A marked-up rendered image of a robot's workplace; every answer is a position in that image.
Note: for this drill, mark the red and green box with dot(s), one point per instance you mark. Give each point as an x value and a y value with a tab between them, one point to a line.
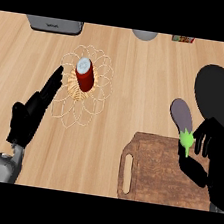
183	39

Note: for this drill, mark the brown wooden cutting board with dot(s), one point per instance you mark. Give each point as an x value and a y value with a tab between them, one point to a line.
162	171

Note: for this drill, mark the red can with pale lid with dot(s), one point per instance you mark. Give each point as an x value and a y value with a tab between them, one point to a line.
85	74

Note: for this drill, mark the black round pan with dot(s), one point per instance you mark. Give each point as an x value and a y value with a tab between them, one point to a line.
219	95

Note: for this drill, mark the grey round bowl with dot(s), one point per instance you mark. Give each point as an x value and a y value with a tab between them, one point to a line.
145	35

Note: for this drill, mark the purple eggplant with green stem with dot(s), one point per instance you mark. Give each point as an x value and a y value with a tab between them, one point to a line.
182	120

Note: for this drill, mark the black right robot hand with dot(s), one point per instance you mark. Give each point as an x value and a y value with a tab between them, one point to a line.
219	166

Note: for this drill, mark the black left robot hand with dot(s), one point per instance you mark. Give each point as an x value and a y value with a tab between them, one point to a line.
29	112

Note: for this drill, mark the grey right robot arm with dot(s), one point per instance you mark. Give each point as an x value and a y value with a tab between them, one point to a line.
218	209

